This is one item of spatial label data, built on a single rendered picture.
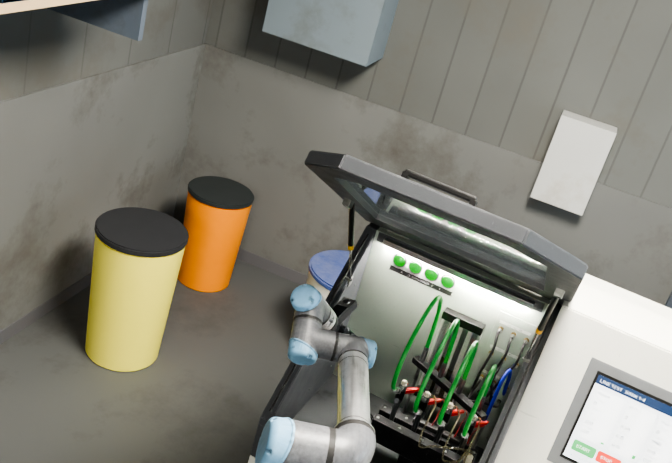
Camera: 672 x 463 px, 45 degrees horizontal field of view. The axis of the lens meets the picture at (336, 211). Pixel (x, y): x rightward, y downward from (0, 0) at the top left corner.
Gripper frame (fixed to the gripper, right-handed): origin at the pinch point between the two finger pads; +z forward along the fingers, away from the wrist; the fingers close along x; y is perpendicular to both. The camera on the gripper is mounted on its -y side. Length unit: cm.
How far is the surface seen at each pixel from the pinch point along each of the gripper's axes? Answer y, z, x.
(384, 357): -17, 57, -19
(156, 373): 15, 123, -163
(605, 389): -26, 37, 61
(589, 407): -20, 40, 58
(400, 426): 6.5, 44.5, 4.3
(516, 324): -39, 44, 26
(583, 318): -40, 24, 51
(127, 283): -10, 71, -162
